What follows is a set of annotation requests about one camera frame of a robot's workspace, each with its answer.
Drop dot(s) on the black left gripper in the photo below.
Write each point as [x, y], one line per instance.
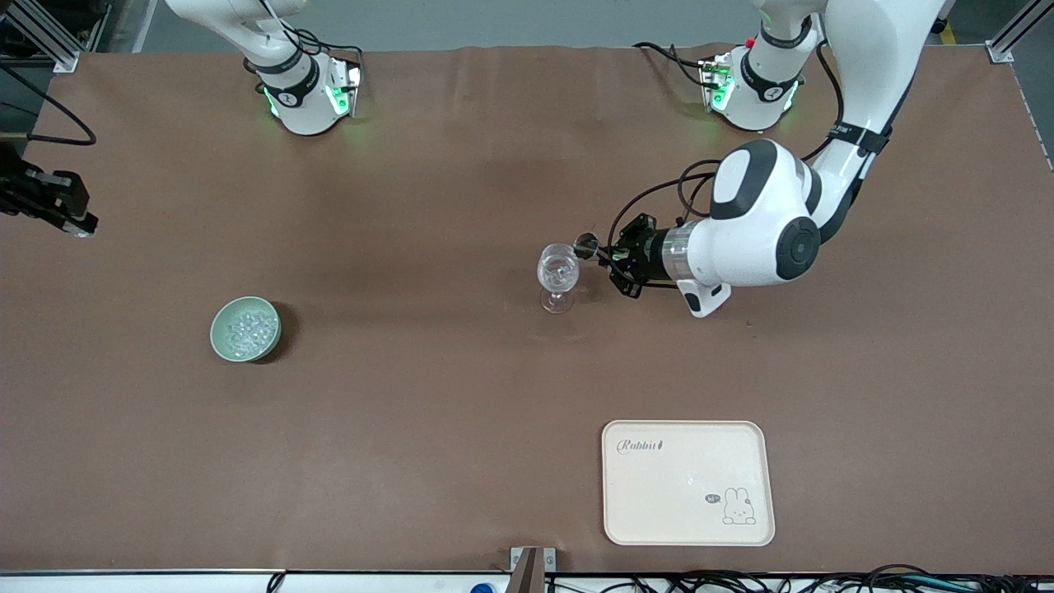
[649, 254]

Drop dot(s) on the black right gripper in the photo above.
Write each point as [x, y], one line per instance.
[33, 195]

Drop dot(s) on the clear ice cube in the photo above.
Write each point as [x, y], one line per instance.
[82, 231]

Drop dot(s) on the steel double jigger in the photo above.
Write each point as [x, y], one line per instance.
[586, 245]

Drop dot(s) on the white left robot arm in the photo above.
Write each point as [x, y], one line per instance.
[757, 222]

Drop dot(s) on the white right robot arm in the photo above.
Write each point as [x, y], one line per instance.
[300, 111]

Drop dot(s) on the clear stemmed wine glass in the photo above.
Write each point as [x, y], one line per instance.
[558, 272]

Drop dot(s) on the clear ice cubes pile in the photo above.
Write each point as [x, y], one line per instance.
[249, 331]

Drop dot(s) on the green ceramic bowl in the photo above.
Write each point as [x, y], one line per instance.
[221, 346]

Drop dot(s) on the cream rabbit print tray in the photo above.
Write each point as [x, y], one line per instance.
[675, 494]

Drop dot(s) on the blue round cap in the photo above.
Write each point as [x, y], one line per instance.
[482, 588]

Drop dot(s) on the aluminium frame profile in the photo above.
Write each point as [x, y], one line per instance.
[1009, 41]
[58, 56]

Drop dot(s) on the metal bracket with post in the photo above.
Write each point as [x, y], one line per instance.
[527, 572]

